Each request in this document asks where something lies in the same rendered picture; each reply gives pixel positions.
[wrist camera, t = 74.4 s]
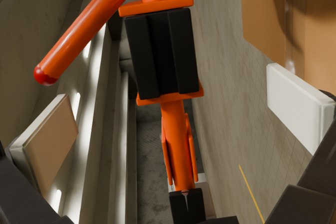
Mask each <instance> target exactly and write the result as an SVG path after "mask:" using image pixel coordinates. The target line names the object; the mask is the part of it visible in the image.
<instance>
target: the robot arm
mask: <svg viewBox="0 0 336 224"><path fill-rule="evenodd" d="M266 79H267V106H268V107H269V108H270V109H271V110H272V111H273V112H274V114H275V115H276V116H277V117H278V118H279V119H280V120H281V121H282V122H283V123H284V124H285V126H286V127H287V128H288V129H289V130H290V131H291V132H292V133H293V134H294V135H295V137H296V138H297V139H298V140H299V141H300V142H301V143H302V144H303V145H304V146H305V148H306V149H307V150H308V151H309V152H310V153H311V154H312V155H313V157H312V158H311V160H310V162H309V164H308V165H307V167H306V169H305V171H304V172H303V174H302V176H301V178H300V179H299V181H298V183H297V185H294V184H288V186H287V187H286V188H285V190H284V192H283V193H282V195H281V197H280V198H279V200H278V201H277V203H276V205H275V206H274V208H273V210H272V211H271V213H270V215H269V216H268V218H267V220H266V221H265V223H264V224H336V96H334V95H333V94H332V93H330V92H328V91H324V90H321V89H319V90H318V89H316V88H314V87H313V86H311V85H310V84H308V83H307V82H305V81H304V80H302V79H301V78H299V77H298V76H296V75H294V74H293V73H291V72H290V71H288V70H287V69H285V68H284V67H282V66H281V65H279V64H278V63H270V64H268V65H267V66H266ZM78 134H79V131H78V127H77V124H76V120H75V116H74V113H73V109H72V106H71V102H70V98H69V95H67V94H66V93H65V94H58V95H57V96H56V98H55V99H54V100H53V101H52V102H51V103H50V104H49V105H48V106H47V107H46V108H45V110H44V111H43V112H42V113H41V114H40V115H39V116H38V117H37V118H36V119H35V120H34V121H33V123H32V124H31V125H30V126H29V127H28V128H27V129H26V130H25V131H24V132H23V133H22V134H21V135H19V136H17V137H16V138H15V139H14V140H13V141H12V142H11V143H10V144H9V145H8V146H7V147H6V148H5V150H4V148H3V145H2V143H1V140H0V224H75V223H74V222H73V221H72V220H71V219H70V218H69V217H68V216H67V215H64V216H63V217H60V216H59V215H58V213H57V212H56V211H55V210H54V209H53V208H52V207H51V206H50V204H49V203H48V202H47V201H46V200H45V199H44V197H45V195H46V193H47V191H48V189H49V187H50V185H51V184H52V182H53V180H54V178H55V176H56V174H57V173H58V171H59V169H60V167H61V165H62V163H63V161H64V160H65V158H66V156H67V154H68V152H69V150H70V149H71V147H72V145H73V143H74V141H75V139H76V137H77V136H78ZM196 224H239V221H238V218H237V216H228V217H221V218H214V219H208V220H205V221H202V222H199V223H196Z"/></svg>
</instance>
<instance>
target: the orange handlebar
mask: <svg viewBox="0 0 336 224"><path fill-rule="evenodd" d="M152 1H158V0H142V2H152ZM160 108H161V114H162V117H161V133H160V134H159V136H160V141H161V143H162V149H163V154H164V157H163V158H164V164H165V166H166V171H167V177H168V183H169V185H170V186H171V185H173V184H174V190H175V191H182V190H184V189H187V190H189V189H195V182H198V181H199V178H198V171H197V163H196V161H197V160H198V156H197V152H195V149H194V141H193V138H194V137H195V134H194V129H191V126H190V121H189V117H188V114H187V113H185V111H184V104H183V100H175V101H168V102H161V103H160ZM194 180H195V181H194Z"/></svg>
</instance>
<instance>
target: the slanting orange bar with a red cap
mask: <svg viewBox="0 0 336 224"><path fill-rule="evenodd" d="M124 1H125V0H91V1H90V3H89V4H88V5H87V6H86V8H85V9H84V10H83V11H82V12H81V14H80V15H79V16H78V17H77V18H76V20H75V21H74V22H73V23H72V25H71V26H70V27H69V28H68V29H67V31H66V32H65V33H64V34H63V35H62V37H61V38H60V39H59V40H58V42H57V43H56V44H55V45H54V46H53V48H52V49H51V50H50V51H49V52H48V54H47V55H46V56H45V57H44V59H43V60H42V61H41V62H40V63H39V64H38V65H37V66H36V67H35V68H34V72H33V75H34V78H35V79H36V81H37V82H38V83H39V84H41V85H43V86H50V85H53V84H55V83H56V82H57V81H58V80H59V77H60V76H61V75H62V74H63V72H64V71H65V70H66V69H67V68H68V67H69V65H70V64H71V63H72V62H73V61H74V60H75V58H76V57H77V56H78V55H79V54H80V53H81V51H82V50H83V49H84V48H85V47H86V46H87V44H88V43H89V42H90V41H91V40H92V39H93V38H94V36H95V35H96V34H97V33H98V32H99V31H100V29H101V28H102V27H103V26H104V25H105V24H106V22H107V21H108V20H109V19H110V18H111V17H112V15H113V14H114V13H115V12H116V11H117V10H118V8H119V7H120V6H121V5H122V4H123V3H124Z"/></svg>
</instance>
